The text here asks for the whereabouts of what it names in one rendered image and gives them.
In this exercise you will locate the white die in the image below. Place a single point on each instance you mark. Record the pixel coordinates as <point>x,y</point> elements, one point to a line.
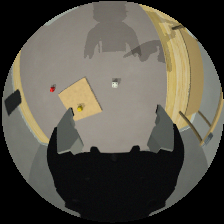
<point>114,84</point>

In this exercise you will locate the tan mat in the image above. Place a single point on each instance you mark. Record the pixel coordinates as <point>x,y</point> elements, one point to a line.
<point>80,94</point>

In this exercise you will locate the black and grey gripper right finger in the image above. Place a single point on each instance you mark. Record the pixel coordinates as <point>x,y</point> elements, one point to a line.
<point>166,141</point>

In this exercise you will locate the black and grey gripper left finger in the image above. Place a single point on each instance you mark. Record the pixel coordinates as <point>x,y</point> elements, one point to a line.
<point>64,143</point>

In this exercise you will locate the yellow die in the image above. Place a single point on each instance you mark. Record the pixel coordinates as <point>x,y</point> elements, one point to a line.
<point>79,108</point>

